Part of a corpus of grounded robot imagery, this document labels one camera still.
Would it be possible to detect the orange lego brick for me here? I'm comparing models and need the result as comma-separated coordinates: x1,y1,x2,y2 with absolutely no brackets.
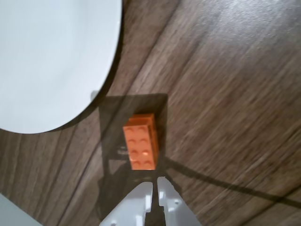
123,119,158,170
130,113,159,165

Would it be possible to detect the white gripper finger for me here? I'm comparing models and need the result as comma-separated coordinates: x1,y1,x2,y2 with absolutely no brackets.
157,176,202,226
98,180,154,226

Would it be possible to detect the white round plate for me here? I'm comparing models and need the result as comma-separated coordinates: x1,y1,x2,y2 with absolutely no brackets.
0,0,123,135

